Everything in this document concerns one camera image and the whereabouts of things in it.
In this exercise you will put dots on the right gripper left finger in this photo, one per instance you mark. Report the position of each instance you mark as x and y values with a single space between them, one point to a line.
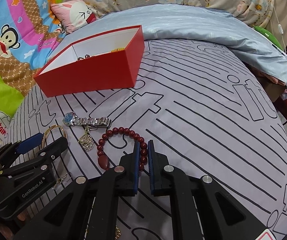
87 208

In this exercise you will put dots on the green plush object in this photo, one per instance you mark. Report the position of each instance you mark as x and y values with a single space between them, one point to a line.
268 35

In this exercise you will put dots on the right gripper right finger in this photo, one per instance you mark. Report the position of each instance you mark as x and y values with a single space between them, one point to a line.
200 207

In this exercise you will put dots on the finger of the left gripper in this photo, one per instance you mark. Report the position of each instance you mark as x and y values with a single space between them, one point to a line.
54 149
30 143

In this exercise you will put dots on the silver wristwatch blue dial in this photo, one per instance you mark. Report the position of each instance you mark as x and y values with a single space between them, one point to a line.
71 119

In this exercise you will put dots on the light blue quilt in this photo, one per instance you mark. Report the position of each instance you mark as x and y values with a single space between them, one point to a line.
170 21

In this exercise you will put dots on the pink bunny pillow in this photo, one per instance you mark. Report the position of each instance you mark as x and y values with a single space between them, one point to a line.
73 14

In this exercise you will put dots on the colourful monkey cartoon blanket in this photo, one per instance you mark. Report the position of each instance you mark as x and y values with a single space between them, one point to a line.
29 32

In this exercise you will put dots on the red jewelry box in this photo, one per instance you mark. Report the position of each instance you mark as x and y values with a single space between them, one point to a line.
108 60

